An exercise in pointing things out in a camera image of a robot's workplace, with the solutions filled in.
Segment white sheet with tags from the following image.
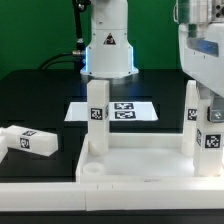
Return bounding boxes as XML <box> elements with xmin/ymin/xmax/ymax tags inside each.
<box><xmin>65</xmin><ymin>102</ymin><xmax>158</xmax><ymax>122</ymax></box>

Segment white left obstacle bar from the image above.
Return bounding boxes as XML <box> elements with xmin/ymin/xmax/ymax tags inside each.
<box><xmin>0</xmin><ymin>136</ymin><xmax>8</xmax><ymax>163</ymax></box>

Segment white desk top tray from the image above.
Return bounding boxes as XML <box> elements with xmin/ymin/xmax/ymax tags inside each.
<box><xmin>76</xmin><ymin>133</ymin><xmax>224</xmax><ymax>183</ymax></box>

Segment white obstacle bar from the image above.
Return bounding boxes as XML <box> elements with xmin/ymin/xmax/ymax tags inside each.
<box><xmin>0</xmin><ymin>180</ymin><xmax>224</xmax><ymax>211</ymax></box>
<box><xmin>0</xmin><ymin>136</ymin><xmax>8</xmax><ymax>163</ymax></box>

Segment black cables at base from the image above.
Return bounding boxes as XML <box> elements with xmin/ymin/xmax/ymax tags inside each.
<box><xmin>38</xmin><ymin>0</ymin><xmax>92</xmax><ymax>70</ymax></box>

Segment white front obstacle bar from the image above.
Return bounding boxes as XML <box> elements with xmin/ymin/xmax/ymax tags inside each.
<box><xmin>0</xmin><ymin>180</ymin><xmax>224</xmax><ymax>211</ymax></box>

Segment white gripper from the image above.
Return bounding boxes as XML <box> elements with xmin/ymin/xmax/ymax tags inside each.
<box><xmin>178</xmin><ymin>23</ymin><xmax>224</xmax><ymax>122</ymax></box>

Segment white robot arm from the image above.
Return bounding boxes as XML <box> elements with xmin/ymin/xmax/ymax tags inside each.
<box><xmin>81</xmin><ymin>0</ymin><xmax>224</xmax><ymax>123</ymax></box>

